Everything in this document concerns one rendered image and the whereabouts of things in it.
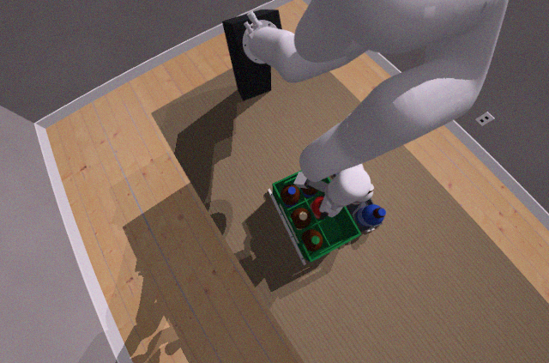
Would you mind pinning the brown bottle with beige cap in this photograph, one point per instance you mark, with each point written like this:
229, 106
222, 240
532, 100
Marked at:
301, 218

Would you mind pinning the red bottle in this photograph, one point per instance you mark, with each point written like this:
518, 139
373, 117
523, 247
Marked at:
314, 206

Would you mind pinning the brown bottle with green cap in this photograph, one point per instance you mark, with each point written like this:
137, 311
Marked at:
312, 239

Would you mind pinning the green crate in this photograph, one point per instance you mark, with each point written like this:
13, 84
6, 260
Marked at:
331, 228

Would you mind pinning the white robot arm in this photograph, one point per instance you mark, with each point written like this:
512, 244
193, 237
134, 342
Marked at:
400, 109

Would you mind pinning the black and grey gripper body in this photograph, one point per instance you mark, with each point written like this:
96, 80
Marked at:
326, 207

